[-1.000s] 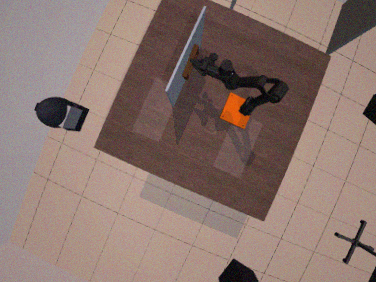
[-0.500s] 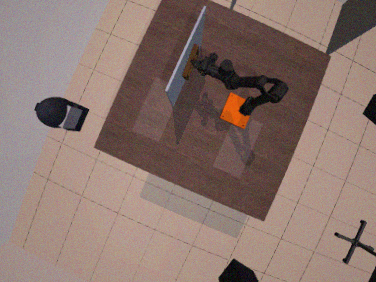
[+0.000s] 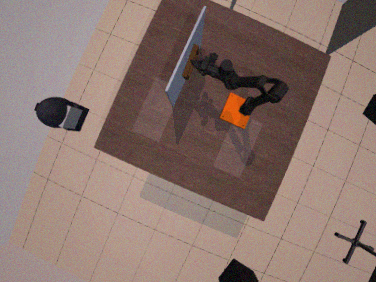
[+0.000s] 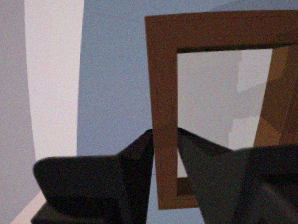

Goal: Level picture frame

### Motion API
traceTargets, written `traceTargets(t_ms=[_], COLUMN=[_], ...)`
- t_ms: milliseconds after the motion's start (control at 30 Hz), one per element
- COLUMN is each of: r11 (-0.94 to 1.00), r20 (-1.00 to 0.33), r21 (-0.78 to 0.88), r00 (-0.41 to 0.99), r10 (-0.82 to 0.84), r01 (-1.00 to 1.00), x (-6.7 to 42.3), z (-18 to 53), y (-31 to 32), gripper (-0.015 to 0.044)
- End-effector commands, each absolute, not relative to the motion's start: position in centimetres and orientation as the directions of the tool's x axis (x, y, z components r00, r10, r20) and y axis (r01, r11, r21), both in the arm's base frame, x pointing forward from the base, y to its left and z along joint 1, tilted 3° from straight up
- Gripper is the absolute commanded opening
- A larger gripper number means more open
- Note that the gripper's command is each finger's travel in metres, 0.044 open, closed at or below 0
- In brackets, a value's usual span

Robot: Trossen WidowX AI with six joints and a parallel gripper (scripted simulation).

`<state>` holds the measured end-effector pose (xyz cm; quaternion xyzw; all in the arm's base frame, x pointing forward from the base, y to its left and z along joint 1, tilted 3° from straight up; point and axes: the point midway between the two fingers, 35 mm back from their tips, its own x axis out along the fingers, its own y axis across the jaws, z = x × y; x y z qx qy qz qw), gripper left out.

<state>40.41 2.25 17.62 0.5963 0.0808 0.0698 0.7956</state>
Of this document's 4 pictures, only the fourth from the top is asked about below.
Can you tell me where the brown wooden picture frame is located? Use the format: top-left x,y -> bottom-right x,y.
144,9 -> 298,210

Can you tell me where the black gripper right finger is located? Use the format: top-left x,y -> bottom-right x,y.
178,127 -> 298,224

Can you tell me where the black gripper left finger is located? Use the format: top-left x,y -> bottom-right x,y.
32,129 -> 154,224

